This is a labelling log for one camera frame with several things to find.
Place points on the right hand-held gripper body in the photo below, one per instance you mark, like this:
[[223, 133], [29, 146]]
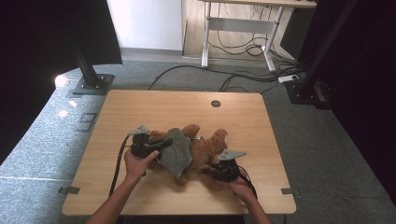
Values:
[[227, 171]]

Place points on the white desk frame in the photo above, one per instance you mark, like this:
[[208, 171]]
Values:
[[236, 25]]

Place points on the person's left hand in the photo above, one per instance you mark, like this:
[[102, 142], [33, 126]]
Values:
[[137, 168]]

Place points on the grey towel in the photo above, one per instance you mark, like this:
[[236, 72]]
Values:
[[177, 152]]

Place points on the person's right hand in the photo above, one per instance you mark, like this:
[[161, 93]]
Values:
[[241, 188]]

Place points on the grey metal table bracket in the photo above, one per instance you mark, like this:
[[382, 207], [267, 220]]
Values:
[[288, 191], [69, 190]]

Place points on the black metal stand slanted column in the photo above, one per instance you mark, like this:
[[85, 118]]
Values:
[[303, 93]]

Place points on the black curtain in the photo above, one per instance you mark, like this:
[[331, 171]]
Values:
[[37, 62], [367, 77]]

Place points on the white power strip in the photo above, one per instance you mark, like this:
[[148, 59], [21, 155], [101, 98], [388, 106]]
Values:
[[288, 78]]

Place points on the black metal stand square base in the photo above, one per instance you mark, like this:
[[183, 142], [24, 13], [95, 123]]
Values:
[[93, 85]]

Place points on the brown teddy bear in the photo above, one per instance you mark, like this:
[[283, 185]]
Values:
[[207, 149]]

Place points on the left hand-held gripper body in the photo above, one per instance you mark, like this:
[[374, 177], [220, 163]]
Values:
[[141, 146]]

